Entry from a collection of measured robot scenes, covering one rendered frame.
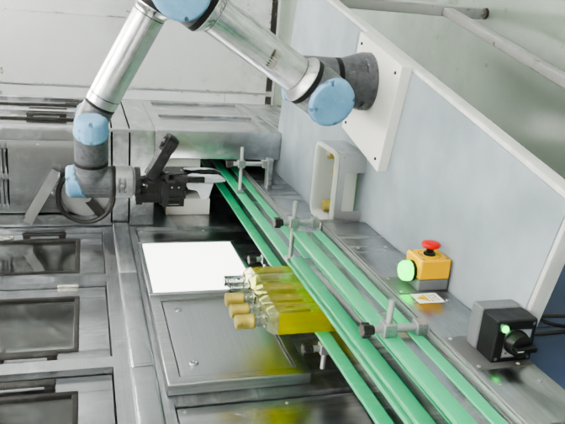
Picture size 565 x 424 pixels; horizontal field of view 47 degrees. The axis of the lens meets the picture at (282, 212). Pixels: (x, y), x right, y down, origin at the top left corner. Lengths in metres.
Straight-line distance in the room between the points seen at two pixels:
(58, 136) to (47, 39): 2.76
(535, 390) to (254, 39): 0.88
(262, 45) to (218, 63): 3.83
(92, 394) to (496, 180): 0.99
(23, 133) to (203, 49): 2.97
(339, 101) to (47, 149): 1.29
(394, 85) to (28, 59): 3.91
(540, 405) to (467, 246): 0.40
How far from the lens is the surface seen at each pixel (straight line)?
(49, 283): 2.10
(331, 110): 1.53
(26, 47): 5.20
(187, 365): 1.60
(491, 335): 1.18
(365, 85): 1.69
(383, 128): 1.66
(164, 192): 1.56
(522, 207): 1.23
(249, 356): 1.65
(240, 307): 1.57
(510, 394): 1.12
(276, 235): 1.96
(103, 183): 1.54
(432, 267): 1.40
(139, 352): 1.66
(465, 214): 1.38
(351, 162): 1.79
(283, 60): 1.48
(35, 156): 2.51
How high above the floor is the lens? 1.49
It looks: 17 degrees down
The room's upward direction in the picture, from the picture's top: 91 degrees counter-clockwise
